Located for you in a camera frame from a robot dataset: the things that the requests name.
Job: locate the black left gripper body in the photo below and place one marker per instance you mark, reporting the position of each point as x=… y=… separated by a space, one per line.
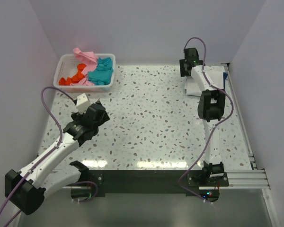
x=77 y=116

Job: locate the white t-shirt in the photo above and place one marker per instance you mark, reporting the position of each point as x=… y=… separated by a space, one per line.
x=202 y=80

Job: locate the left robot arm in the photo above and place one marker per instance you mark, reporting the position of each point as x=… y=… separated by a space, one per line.
x=24 y=187

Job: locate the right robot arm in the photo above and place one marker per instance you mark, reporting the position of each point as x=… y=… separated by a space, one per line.
x=210 y=109

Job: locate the folded blue printed t-shirt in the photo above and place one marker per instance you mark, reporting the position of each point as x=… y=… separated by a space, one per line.
x=218 y=78

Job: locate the teal t-shirt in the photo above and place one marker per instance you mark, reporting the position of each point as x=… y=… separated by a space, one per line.
x=101 y=76

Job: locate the orange t-shirt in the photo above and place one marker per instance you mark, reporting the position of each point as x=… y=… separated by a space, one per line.
x=77 y=80

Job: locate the pink t-shirt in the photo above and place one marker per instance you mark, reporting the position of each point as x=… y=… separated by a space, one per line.
x=89 y=59

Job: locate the white plastic basket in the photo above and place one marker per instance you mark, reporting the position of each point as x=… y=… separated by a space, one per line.
x=67 y=67

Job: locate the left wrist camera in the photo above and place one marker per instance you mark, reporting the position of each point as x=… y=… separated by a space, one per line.
x=82 y=103

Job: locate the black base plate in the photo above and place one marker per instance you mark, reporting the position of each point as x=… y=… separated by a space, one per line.
x=102 y=182

